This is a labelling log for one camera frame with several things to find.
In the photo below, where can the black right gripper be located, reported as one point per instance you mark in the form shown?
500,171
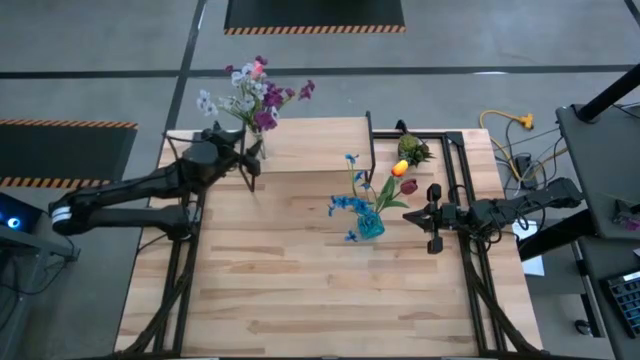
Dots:
445,217

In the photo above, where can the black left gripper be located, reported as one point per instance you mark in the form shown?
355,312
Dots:
215,150

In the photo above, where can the clear glass vase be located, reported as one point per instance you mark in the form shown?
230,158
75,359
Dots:
260,136

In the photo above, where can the purple artificial flower bunch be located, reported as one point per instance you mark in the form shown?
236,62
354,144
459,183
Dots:
265,120

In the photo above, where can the dark red artificial tulip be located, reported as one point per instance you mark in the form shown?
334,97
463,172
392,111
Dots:
409,186

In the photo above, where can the teal glass vase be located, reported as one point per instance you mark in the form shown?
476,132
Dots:
371,227

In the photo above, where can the yellow orange artificial tulip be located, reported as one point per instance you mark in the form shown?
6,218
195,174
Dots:
399,168

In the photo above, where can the white artificial flower bunch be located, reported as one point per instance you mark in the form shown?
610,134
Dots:
205,102

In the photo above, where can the blue artificial flower bunch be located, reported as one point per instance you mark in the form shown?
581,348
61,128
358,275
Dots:
357,205

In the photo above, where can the pink artificial tulip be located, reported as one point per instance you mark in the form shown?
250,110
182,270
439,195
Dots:
258,69

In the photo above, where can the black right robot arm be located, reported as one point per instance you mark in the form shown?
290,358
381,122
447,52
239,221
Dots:
525,202

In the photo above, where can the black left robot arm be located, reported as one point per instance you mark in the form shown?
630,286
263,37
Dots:
125,187

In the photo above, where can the spare purple artificial flowers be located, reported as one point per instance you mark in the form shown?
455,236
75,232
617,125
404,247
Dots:
627,222

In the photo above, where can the green succulent plant in pot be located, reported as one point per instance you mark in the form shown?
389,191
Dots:
415,147

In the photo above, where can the black power strip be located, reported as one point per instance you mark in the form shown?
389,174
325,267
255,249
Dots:
525,167

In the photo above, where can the white paper sheet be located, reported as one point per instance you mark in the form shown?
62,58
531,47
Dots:
532,265

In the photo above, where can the black diagonal support beam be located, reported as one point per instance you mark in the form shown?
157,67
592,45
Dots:
555,237

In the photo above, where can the wide black hazard-striped floor mat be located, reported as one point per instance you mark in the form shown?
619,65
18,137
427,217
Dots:
315,12

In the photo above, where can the dark grey desk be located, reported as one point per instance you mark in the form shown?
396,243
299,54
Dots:
600,260

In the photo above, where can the long black hazard-striped floor mat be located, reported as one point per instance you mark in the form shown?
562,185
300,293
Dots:
60,152

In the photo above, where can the black caster wheel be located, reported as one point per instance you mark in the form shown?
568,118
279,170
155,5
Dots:
582,327

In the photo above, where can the grey side table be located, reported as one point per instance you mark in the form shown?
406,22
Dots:
610,165

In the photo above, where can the keyboard with colourful keys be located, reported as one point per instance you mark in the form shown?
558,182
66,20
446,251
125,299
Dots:
627,300

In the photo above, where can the black round pole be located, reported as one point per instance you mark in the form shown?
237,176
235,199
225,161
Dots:
610,92

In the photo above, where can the grey metal computer stand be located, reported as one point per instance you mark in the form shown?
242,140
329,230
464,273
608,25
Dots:
35,245

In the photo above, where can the computer with blue light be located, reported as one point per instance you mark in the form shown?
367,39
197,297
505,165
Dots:
15,220

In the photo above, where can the wooden shelf with black frame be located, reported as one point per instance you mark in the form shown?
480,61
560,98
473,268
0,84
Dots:
320,145

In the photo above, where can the black aluminium rig frame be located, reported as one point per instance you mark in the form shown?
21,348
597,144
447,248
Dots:
440,135

